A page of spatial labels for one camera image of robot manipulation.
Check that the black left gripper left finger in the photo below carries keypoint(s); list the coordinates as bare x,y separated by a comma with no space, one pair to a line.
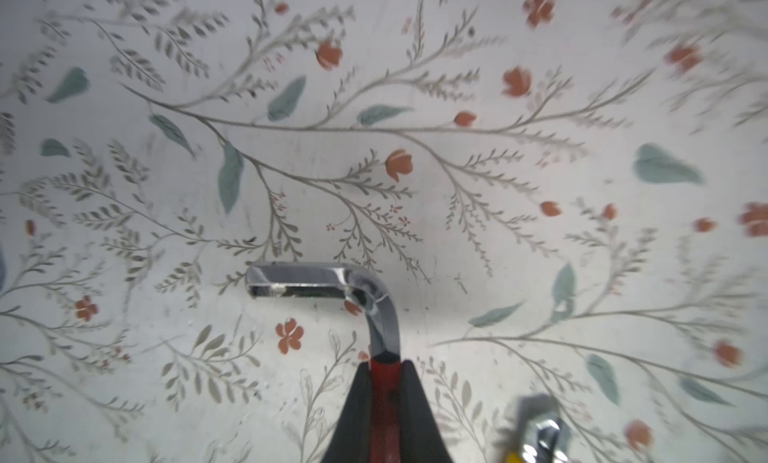
350,442

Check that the red handled hex key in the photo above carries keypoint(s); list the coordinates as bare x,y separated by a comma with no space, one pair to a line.
360,287

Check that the yellow black utility knife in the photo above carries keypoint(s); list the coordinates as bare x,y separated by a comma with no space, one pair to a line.
539,432

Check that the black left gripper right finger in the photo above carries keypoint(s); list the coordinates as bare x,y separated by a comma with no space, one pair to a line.
420,438

